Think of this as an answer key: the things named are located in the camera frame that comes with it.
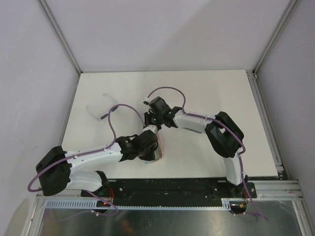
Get pink glasses case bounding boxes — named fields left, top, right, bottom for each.
left=146, top=133, right=165, bottom=163

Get white frame sunglasses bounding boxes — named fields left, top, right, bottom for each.
left=86, top=93, right=118, bottom=121

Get blue glasses case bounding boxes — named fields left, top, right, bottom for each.
left=183, top=128, right=202, bottom=134

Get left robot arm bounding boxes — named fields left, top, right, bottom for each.
left=36, top=130, right=163, bottom=197

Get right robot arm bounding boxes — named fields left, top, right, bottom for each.
left=144, top=96, right=246, bottom=197

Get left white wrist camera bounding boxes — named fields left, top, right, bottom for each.
left=143, top=125, right=158, bottom=133

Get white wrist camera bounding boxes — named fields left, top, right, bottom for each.
left=143, top=97, right=150, bottom=105
left=143, top=125, right=158, bottom=133

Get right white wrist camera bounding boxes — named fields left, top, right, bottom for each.
left=143, top=97, right=150, bottom=105

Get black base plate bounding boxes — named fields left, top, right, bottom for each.
left=94, top=178, right=257, bottom=203

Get grey slotted cable duct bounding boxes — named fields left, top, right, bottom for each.
left=44, top=199, right=248, bottom=210

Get aluminium front rail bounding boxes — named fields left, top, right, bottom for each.
left=36, top=180, right=304, bottom=201

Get left aluminium frame post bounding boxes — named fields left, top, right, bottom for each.
left=36, top=0, right=82, bottom=75

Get aluminium frame post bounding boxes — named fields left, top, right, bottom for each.
left=36, top=0, right=82, bottom=75
left=252, top=0, right=300, bottom=75

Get right aluminium frame post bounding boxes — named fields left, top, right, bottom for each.
left=252, top=0, right=300, bottom=75

